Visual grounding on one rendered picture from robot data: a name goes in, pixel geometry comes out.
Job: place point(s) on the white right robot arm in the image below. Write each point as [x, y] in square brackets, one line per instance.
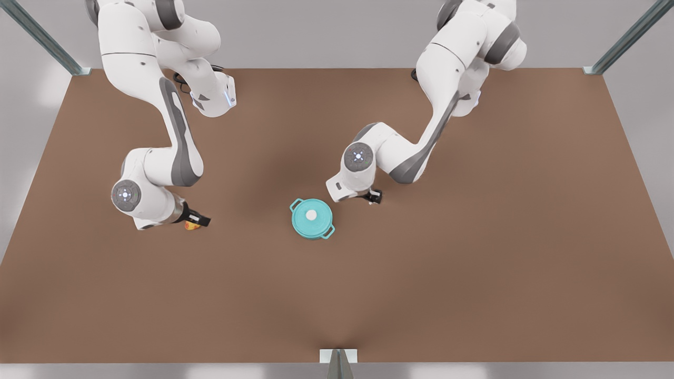
[131, 58]

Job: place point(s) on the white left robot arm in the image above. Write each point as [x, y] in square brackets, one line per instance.
[453, 58]

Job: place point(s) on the yellow orange potato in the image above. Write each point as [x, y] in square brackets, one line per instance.
[191, 226]

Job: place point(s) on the teal pot lid white knob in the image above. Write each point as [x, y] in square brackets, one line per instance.
[311, 216]

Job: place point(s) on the teal pot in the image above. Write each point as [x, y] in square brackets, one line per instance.
[313, 219]

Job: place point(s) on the silver frame post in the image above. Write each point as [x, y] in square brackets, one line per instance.
[338, 363]
[626, 39]
[42, 37]

